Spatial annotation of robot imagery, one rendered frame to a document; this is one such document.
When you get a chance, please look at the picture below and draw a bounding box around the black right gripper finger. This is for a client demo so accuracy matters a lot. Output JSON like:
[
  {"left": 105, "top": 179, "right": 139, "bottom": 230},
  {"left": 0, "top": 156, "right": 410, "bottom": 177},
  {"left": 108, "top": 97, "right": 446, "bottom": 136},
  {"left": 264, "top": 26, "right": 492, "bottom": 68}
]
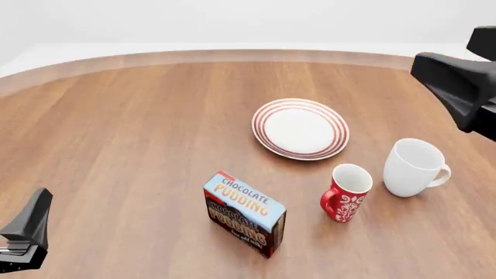
[
  {"left": 466, "top": 26, "right": 496, "bottom": 63},
  {"left": 410, "top": 51, "right": 496, "bottom": 133}
]

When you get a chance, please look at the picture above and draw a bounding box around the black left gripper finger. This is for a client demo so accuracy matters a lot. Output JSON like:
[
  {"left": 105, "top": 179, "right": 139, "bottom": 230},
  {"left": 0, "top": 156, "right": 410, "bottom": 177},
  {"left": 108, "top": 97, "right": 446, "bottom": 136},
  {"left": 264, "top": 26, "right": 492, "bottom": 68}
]
[{"left": 0, "top": 187, "right": 53, "bottom": 251}]

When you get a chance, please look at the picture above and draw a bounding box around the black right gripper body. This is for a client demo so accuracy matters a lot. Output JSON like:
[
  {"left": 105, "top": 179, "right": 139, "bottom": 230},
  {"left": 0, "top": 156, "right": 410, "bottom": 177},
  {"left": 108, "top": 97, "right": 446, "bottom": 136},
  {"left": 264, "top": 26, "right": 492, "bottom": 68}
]
[{"left": 470, "top": 98, "right": 496, "bottom": 138}]

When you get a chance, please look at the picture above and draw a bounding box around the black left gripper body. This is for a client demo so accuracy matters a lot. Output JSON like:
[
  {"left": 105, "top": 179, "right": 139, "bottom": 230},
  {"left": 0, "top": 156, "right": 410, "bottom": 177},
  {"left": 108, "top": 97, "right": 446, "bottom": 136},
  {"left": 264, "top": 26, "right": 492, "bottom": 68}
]
[{"left": 0, "top": 235, "right": 50, "bottom": 274}]

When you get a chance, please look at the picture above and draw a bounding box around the white plate with red rings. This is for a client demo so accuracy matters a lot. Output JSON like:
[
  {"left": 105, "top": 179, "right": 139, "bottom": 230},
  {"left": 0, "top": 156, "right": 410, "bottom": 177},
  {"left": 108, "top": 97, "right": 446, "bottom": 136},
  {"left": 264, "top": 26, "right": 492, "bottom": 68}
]
[{"left": 251, "top": 98, "right": 350, "bottom": 161}]

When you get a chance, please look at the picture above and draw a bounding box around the chocolate pudding box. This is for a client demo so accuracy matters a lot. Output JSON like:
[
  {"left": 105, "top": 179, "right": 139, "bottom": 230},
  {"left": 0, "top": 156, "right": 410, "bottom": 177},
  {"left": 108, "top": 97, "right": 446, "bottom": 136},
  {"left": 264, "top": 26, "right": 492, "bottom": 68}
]
[{"left": 202, "top": 170, "right": 288, "bottom": 260}]

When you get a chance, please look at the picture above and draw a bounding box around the white mug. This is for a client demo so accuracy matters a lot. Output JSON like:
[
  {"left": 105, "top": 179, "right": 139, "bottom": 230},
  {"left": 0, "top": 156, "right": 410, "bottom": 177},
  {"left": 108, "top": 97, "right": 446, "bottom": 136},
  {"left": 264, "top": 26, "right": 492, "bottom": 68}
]
[{"left": 382, "top": 137, "right": 453, "bottom": 198}]

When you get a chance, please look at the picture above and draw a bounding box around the red patterned mug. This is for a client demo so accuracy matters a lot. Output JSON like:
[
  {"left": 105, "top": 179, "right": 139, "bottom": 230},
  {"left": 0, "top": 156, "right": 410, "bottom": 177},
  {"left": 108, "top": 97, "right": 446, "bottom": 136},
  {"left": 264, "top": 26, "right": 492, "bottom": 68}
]
[{"left": 319, "top": 163, "right": 374, "bottom": 223}]

